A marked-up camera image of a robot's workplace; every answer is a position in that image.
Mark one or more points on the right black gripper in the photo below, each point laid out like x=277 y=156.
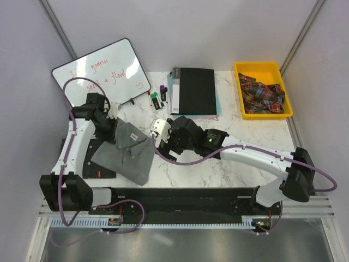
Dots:
x=164 y=148

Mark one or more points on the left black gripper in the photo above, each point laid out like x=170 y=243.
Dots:
x=109 y=137

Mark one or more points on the grey long sleeve shirt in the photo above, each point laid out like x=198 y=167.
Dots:
x=130 y=156

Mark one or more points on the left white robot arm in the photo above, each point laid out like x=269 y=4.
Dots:
x=64 y=188

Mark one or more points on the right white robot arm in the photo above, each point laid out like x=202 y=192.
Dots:
x=294 y=171

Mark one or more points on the folded black striped shirt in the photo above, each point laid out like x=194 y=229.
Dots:
x=92 y=170

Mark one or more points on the black folder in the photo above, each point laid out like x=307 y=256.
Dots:
x=193 y=92

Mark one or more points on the green black marker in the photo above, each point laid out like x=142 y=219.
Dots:
x=155 y=101

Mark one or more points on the purple black marker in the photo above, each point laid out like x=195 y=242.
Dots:
x=163 y=91

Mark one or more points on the red marker pen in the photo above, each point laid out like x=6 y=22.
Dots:
x=150 y=99

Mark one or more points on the plaid shirt in bin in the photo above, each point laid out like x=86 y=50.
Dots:
x=259 y=98

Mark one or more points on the yellow plastic bin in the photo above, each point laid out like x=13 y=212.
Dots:
x=266 y=73

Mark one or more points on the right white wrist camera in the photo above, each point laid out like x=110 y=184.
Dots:
x=160 y=128

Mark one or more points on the white whiteboard black frame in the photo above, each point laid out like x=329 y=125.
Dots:
x=114 y=70

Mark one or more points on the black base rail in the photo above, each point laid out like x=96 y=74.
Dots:
x=185 y=206

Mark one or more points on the white slotted cable duct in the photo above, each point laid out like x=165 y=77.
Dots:
x=112 y=222

